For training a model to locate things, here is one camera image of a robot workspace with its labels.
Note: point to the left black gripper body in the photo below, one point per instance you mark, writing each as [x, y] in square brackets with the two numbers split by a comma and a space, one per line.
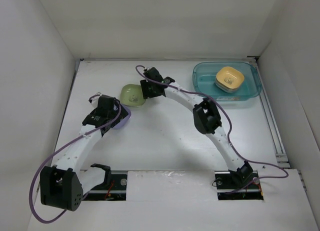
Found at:
[113, 114]

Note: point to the yellow plate top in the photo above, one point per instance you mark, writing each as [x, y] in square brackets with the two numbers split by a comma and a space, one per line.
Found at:
[229, 77]

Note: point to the teal plastic bin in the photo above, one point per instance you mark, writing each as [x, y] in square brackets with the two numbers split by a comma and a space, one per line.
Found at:
[204, 76]

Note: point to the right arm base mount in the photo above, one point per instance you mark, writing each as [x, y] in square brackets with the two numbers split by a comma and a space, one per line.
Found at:
[228, 190]

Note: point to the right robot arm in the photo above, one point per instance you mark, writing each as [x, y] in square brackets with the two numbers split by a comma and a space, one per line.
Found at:
[206, 118]

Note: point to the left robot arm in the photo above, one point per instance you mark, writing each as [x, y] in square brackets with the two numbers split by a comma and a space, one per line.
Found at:
[63, 185]

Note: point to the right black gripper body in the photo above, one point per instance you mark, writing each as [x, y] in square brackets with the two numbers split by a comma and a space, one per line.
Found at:
[147, 89]

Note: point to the brown plate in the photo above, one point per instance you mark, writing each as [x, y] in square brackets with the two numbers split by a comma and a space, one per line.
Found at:
[227, 89]

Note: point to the green plate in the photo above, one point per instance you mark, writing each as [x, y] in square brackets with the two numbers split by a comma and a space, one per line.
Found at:
[131, 95]

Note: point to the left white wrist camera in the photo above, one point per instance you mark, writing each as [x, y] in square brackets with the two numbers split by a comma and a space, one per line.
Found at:
[93, 100]

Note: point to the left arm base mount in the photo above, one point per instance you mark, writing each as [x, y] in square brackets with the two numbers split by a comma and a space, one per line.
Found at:
[116, 190]

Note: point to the purple plate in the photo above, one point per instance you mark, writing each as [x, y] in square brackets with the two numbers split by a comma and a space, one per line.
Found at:
[124, 116]

